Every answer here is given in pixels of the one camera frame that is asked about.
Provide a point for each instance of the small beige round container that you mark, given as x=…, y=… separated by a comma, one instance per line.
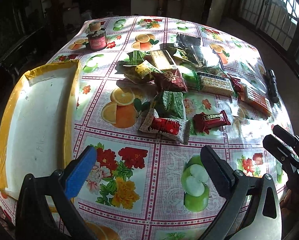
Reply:
x=94, y=26

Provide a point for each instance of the black flashlight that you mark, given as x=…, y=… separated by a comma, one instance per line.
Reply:
x=272, y=86

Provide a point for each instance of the yellow white shallow box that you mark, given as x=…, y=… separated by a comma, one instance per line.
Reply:
x=36, y=127

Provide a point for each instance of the light green snack bag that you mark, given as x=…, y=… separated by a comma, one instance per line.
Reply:
x=190, y=77

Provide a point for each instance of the silver foil snack bag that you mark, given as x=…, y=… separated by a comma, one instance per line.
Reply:
x=204, y=59

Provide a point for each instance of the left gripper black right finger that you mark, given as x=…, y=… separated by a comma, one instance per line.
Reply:
x=218, y=170

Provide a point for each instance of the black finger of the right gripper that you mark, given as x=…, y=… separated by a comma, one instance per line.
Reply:
x=290, y=137

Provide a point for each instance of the small red snack packet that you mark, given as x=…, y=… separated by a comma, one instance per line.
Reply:
x=236, y=83

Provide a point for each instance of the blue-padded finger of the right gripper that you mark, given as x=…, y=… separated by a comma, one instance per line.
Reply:
x=288, y=159

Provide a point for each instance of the green striped snack bag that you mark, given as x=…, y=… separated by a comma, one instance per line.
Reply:
x=135, y=58

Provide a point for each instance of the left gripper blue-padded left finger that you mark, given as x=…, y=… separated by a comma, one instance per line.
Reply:
x=77, y=171

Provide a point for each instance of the green peas snack bag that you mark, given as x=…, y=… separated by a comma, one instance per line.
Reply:
x=169, y=105

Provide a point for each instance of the floral fruit print tablecloth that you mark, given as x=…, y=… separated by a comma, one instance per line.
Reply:
x=144, y=185

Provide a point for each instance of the red white wrapped snack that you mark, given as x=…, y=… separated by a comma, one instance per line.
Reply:
x=173, y=128

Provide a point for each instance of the dark red gold snack bag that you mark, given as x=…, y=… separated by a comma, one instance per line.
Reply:
x=170, y=80

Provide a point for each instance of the orange cracker pack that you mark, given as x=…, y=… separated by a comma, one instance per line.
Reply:
x=256, y=100

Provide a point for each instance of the dark red chocolate bar wrapper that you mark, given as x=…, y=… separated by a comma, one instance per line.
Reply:
x=204, y=122

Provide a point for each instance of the dark foil snack bag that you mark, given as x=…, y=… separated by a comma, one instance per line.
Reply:
x=185, y=41

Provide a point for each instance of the green-edged cracker pack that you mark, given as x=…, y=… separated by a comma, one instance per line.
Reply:
x=162, y=59
x=214, y=84

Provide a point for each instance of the yellow green snack bag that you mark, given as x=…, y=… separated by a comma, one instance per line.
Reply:
x=140, y=73

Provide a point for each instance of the pink labelled jar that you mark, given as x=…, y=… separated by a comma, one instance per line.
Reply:
x=97, y=40

